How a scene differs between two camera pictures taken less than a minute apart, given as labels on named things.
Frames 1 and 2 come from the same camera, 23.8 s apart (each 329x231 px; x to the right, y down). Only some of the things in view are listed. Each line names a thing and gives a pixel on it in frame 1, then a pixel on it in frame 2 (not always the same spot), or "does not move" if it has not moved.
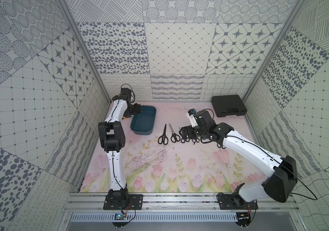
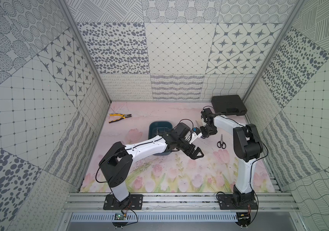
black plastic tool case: x=231 y=105 does not move
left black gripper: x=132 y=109 -> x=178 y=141
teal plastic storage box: x=144 y=123 -> x=155 y=126
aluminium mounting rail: x=180 y=202 does not move
